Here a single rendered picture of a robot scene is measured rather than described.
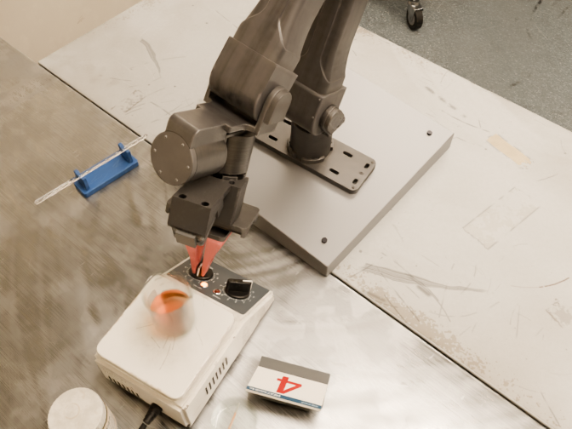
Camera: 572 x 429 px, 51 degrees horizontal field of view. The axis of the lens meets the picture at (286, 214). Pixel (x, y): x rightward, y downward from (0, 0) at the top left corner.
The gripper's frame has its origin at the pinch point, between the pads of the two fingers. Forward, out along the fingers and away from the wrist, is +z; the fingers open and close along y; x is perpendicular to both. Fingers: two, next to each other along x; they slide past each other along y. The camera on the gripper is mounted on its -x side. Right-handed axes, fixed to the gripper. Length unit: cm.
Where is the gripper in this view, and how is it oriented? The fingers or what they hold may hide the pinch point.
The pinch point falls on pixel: (200, 266)
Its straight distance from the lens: 77.7
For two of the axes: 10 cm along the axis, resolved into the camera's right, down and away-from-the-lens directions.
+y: 9.5, 3.1, -0.8
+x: 2.1, -4.0, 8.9
